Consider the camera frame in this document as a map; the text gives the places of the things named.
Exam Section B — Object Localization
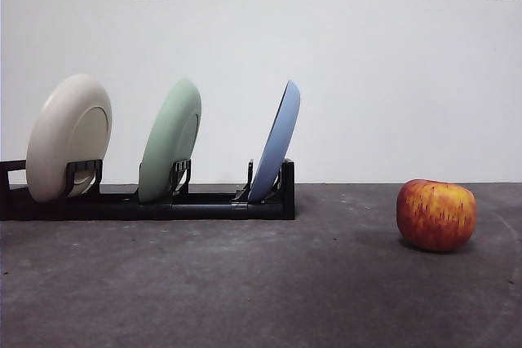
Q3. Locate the blue plate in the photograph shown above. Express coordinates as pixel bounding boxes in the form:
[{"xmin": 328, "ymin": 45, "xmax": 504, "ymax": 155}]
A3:
[{"xmin": 247, "ymin": 80, "xmax": 302, "ymax": 204}]

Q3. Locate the red yellow apple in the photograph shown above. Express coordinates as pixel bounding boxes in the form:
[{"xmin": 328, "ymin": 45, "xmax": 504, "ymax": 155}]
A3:
[{"xmin": 396, "ymin": 178, "xmax": 477, "ymax": 253}]

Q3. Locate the black plate rack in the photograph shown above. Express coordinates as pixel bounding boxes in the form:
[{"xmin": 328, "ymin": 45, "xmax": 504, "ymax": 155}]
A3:
[{"xmin": 0, "ymin": 157, "xmax": 296, "ymax": 222}]

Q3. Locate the green plate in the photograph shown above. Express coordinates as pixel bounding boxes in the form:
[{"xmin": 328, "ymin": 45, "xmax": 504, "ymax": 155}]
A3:
[{"xmin": 138, "ymin": 77, "xmax": 202, "ymax": 204}]

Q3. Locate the cream plate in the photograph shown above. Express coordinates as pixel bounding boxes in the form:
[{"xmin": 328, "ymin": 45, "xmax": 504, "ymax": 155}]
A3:
[{"xmin": 25, "ymin": 73, "xmax": 113, "ymax": 204}]

